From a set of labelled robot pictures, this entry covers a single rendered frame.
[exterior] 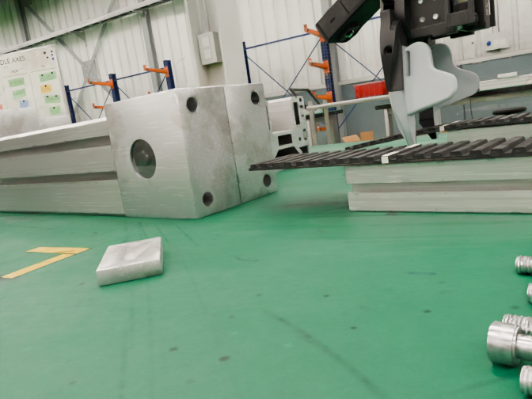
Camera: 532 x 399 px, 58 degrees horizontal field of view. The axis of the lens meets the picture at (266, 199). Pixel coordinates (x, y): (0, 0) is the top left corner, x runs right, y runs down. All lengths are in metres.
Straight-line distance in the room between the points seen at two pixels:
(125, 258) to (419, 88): 0.31
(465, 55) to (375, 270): 7.91
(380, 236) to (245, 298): 0.09
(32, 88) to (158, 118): 5.87
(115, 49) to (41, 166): 11.21
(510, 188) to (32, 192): 0.45
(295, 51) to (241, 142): 8.60
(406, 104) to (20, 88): 5.98
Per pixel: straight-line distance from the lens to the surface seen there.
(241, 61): 3.93
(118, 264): 0.24
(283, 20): 9.13
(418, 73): 0.47
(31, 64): 6.23
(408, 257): 0.21
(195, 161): 0.36
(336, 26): 0.53
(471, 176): 0.28
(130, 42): 11.39
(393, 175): 0.29
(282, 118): 0.62
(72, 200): 0.50
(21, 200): 0.59
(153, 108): 0.37
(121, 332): 0.18
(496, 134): 0.47
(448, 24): 0.46
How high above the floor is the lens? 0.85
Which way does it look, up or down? 10 degrees down
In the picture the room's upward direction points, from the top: 8 degrees counter-clockwise
